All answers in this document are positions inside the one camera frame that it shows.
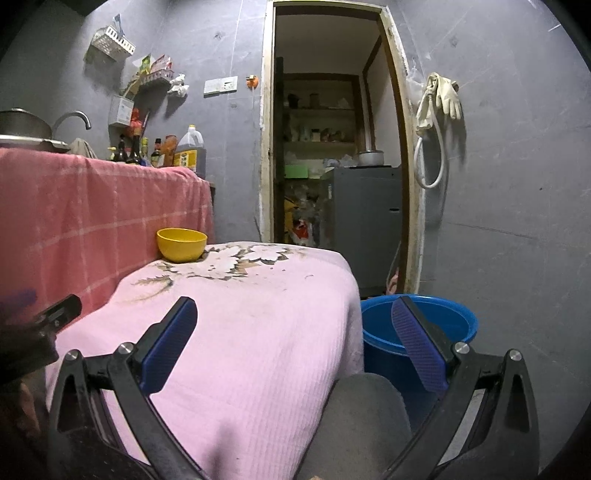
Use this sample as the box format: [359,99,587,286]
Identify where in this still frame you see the yellow bag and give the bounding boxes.
[284,196,298,243]

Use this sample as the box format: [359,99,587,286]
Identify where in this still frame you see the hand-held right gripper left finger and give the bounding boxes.
[47,296,208,480]

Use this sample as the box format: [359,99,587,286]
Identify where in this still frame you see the white wall cable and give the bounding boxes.
[250,87,265,234]

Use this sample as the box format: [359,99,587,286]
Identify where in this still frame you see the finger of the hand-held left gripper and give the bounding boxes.
[0,288,38,315]
[34,294,83,332]

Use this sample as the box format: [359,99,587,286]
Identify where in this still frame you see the pink plaid cloth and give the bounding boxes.
[0,147,215,370]

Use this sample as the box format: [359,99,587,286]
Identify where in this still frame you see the wooden storage shelf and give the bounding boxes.
[277,73,365,241]

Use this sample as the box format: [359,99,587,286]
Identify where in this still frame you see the large cooking oil jug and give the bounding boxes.
[174,124,207,178]

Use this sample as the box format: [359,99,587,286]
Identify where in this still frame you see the metal faucet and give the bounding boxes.
[52,111,92,137]

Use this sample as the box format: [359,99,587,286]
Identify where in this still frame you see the blue plastic bucket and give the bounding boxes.
[360,294,480,407]

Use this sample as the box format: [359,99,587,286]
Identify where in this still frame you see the silver cooktop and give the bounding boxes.
[0,135,70,153]

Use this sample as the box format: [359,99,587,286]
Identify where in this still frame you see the white utensil holder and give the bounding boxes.
[108,95,134,127]

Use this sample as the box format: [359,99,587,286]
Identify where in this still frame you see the white wall outlet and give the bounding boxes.
[204,76,238,96]

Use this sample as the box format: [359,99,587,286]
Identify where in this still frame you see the metal cooking pot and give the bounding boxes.
[0,108,52,139]

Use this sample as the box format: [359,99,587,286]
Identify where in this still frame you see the white shower hose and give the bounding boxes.
[413,80,448,189]

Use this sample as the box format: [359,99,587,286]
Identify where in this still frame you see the wooden door frame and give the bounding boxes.
[259,0,426,296]

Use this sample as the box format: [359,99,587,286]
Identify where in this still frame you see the beige rag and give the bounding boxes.
[69,137,98,160]

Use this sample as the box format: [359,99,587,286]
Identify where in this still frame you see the yellow bowl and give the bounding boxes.
[156,227,208,264]

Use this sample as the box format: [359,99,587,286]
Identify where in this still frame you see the person's left hand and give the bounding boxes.
[13,378,48,441]

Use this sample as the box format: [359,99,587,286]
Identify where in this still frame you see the pink floral blanket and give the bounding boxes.
[46,241,365,480]

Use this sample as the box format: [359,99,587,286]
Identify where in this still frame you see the cream rubber gloves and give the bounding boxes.
[427,72,462,121]

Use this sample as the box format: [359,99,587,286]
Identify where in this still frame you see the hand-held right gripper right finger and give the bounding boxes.
[383,296,540,480]

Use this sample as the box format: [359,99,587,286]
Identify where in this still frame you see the wall shelf with packets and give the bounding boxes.
[136,54,175,88]

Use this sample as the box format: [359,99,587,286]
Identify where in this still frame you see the white wall basket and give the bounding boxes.
[84,25,136,63]

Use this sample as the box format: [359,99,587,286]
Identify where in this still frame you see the red and white bag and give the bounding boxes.
[293,218,317,246]

